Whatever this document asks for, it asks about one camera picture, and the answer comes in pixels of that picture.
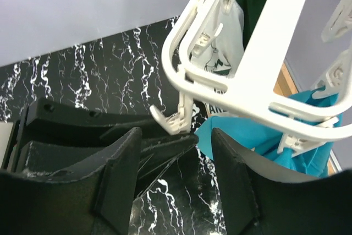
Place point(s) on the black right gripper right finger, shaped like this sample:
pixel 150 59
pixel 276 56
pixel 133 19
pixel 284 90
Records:
pixel 259 196

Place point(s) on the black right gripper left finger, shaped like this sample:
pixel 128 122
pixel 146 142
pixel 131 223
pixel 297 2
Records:
pixel 95 193

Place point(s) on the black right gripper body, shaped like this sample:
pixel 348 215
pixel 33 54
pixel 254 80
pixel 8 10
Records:
pixel 52 122

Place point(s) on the white plastic clip hanger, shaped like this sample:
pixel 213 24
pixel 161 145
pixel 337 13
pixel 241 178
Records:
pixel 250 92

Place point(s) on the white hanger clip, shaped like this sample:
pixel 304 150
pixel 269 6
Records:
pixel 179 122

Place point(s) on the teal blue shirt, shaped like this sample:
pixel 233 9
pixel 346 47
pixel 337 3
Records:
pixel 264 141

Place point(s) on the white green t-shirt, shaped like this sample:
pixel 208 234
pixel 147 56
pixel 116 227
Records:
pixel 239 18

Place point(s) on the wooden drying rack frame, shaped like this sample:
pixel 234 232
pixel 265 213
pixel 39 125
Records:
pixel 285 85

